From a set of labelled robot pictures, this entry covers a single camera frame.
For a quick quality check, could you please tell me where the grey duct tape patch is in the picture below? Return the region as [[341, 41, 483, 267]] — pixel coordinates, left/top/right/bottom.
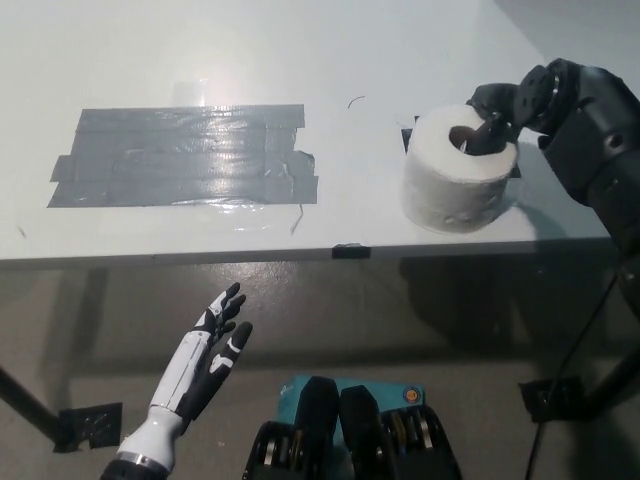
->
[[45, 103, 320, 209]]

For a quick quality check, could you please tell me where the black table leg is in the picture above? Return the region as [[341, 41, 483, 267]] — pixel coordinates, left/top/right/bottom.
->
[[569, 344, 640, 419], [0, 364, 66, 451]]

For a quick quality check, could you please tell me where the black cable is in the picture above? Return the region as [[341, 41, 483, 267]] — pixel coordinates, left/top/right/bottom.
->
[[522, 277, 621, 480]]

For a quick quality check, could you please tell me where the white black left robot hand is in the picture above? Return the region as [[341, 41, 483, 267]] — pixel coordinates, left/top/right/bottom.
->
[[117, 282, 254, 474]]

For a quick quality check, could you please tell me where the robot torso black teal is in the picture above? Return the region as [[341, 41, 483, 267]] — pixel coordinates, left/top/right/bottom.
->
[[244, 374, 461, 480]]

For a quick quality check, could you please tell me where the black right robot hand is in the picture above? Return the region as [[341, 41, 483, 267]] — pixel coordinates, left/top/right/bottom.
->
[[457, 58, 581, 156]]

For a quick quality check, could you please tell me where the white toilet paper roll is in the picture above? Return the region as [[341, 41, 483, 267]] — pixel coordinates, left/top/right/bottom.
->
[[402, 103, 521, 236]]

